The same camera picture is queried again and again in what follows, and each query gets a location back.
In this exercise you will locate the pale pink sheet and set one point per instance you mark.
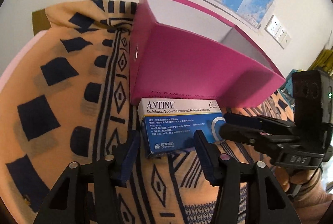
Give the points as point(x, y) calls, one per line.
point(15, 62)

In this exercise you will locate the pink cardboard box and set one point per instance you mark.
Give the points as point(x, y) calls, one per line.
point(195, 70)

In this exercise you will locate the white blue medicine box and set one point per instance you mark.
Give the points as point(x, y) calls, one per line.
point(169, 130)

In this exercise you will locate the orange patterned blanket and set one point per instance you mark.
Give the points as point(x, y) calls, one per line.
point(65, 109)

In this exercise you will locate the brown wooden board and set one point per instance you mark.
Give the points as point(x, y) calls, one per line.
point(40, 21)

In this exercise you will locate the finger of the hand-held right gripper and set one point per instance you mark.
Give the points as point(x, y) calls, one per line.
point(239, 133)
point(242, 118)

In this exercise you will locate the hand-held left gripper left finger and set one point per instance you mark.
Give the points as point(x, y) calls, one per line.
point(130, 156)

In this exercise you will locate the person's right forearm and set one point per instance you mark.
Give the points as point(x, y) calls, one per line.
point(322, 192)

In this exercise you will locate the yellow cloth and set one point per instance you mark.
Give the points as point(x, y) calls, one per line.
point(324, 60)

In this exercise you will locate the white wall socket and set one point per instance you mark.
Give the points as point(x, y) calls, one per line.
point(286, 41)
point(273, 24)
point(280, 34)

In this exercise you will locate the person's right hand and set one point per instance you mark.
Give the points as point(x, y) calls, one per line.
point(283, 177)

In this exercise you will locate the blue perforated plastic stool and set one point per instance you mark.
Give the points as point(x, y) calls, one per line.
point(287, 88)

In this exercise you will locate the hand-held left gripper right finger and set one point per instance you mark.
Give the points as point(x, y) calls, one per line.
point(205, 159)

